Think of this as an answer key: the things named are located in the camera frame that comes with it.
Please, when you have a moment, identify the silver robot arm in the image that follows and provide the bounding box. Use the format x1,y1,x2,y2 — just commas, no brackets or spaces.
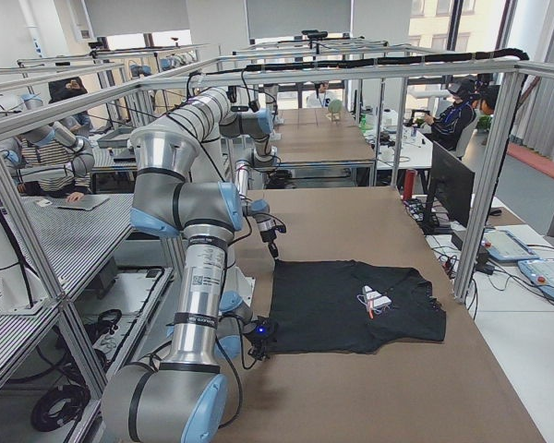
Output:
220,105,286,259
101,88,282,442

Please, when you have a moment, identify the person in striped shirt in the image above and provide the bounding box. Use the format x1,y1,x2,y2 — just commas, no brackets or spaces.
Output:
17,126,94,202

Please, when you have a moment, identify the aluminium frame post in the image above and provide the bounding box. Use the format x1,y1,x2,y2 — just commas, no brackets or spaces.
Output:
453,70,525,305

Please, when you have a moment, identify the person with VR headset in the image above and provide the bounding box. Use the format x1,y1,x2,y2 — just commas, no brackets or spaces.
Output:
424,78,476,150

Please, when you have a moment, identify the silver laptop on table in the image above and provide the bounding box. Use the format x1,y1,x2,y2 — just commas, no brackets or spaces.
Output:
55,195,110,211

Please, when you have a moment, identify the teach pendant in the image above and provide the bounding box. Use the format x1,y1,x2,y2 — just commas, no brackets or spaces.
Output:
517,258,554,301
481,229,539,263

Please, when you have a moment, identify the black graphic t-shirt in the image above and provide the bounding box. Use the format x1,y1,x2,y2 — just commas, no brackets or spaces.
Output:
270,260,446,353

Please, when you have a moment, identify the striped aluminium work table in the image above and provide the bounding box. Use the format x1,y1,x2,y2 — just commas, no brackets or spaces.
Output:
0,194,132,318

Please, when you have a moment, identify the black Huawei monitor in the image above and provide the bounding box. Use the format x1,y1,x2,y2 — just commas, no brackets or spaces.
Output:
421,142,475,234

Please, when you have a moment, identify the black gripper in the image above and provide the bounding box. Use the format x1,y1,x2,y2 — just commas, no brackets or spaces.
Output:
257,217,286,259
244,317,279,361

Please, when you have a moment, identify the red water bottle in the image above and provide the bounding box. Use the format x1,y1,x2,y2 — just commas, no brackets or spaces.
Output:
403,169,416,201

